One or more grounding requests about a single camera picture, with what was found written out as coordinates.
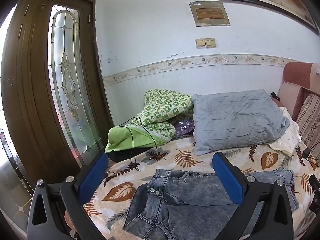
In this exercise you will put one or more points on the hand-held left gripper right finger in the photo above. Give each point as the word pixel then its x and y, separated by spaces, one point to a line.
pixel 228 177

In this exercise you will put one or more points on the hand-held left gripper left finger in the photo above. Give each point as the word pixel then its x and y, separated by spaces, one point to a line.
pixel 93 175

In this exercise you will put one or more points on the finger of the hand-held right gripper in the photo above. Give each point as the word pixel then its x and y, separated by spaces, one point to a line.
pixel 315 192

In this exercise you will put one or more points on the grey denim pants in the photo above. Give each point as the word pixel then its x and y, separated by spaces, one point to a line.
pixel 180 195

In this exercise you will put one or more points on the black charger plug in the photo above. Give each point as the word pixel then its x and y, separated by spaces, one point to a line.
pixel 306 152

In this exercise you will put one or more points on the leaf printed bed blanket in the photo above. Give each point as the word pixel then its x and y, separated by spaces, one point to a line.
pixel 175 160

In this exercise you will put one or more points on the grey quilted pillow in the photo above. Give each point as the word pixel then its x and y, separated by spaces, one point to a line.
pixel 237 120

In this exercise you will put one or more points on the cream white cloth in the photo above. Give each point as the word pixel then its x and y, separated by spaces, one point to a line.
pixel 287 140

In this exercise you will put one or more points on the purple plastic bag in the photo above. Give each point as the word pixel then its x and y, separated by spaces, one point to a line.
pixel 183 127

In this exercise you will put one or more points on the striped cushion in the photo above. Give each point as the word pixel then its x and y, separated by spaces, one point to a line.
pixel 310 122

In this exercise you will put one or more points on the green checkered blanket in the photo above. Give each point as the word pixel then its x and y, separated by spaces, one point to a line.
pixel 160 110

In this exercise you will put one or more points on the small black object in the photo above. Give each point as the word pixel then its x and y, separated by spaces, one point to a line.
pixel 275 96

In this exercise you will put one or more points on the wooden door with stained glass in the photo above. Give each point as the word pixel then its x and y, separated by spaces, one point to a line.
pixel 27 92

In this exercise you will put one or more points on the pink upholstered headboard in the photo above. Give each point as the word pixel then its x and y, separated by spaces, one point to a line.
pixel 297 75

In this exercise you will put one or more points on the beige light switch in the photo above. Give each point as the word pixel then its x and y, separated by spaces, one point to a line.
pixel 200 43
pixel 210 42

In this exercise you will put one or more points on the small wall picture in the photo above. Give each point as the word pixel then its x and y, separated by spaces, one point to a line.
pixel 210 13

